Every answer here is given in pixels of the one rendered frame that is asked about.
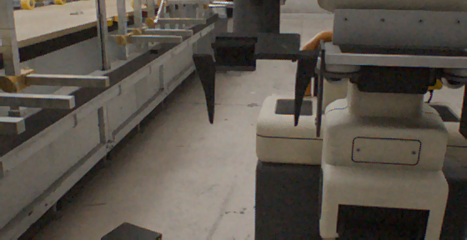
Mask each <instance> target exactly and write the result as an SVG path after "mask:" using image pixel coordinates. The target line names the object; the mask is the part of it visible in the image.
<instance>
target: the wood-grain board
mask: <svg viewBox="0 0 467 240"><path fill-rule="evenodd" d="M105 1H106V12H107V18H111V19H112V20H113V21H115V19H114V15H118V11H117V0H105ZM125 8H126V14H128V15H129V16H132V15H134V10H133V8H132V7H131V0H125ZM141 10H142V11H148V9H147V6H144V5H143V4H142V7H141ZM76 11H78V12H81V11H83V14H85V15H70V13H74V12H76ZM13 15H14V22H15V28H16V34H17V40H18V49H19V48H24V47H26V46H30V45H32V44H35V43H40V42H43V41H46V40H48V39H52V38H56V37H59V36H62V35H65V34H69V33H75V32H79V31H82V30H84V29H88V28H93V27H95V26H97V19H96V1H95V0H90V1H84V0H83V1H77V2H68V3H65V4H64V5H52V6H46V7H36V8H34V9H29V10H20V11H13Z"/></svg>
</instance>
